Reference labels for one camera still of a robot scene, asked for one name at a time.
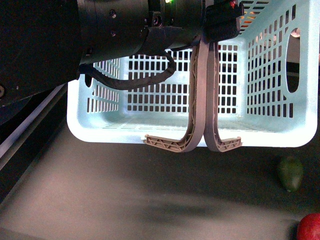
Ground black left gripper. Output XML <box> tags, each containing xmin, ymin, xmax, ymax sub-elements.
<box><xmin>77</xmin><ymin>0</ymin><xmax>245</xmax><ymax>64</ymax></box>

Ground red fruit lower shelf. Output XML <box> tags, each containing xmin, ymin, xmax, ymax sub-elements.
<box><xmin>296</xmin><ymin>213</ymin><xmax>320</xmax><ymax>240</ymax></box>

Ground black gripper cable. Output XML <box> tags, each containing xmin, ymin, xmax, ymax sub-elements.
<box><xmin>78</xmin><ymin>51</ymin><xmax>177</xmax><ymax>91</ymax></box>

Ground light blue plastic basket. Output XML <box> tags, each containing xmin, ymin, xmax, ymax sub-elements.
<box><xmin>67</xmin><ymin>0</ymin><xmax>320</xmax><ymax>152</ymax></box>

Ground grey basket handle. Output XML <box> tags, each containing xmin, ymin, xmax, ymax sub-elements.
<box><xmin>203</xmin><ymin>42</ymin><xmax>242</xmax><ymax>153</ymax></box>
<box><xmin>143</xmin><ymin>36</ymin><xmax>210</xmax><ymax>153</ymax></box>

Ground green avocado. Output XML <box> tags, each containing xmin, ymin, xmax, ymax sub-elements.
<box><xmin>277</xmin><ymin>156</ymin><xmax>304</xmax><ymax>193</ymax></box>

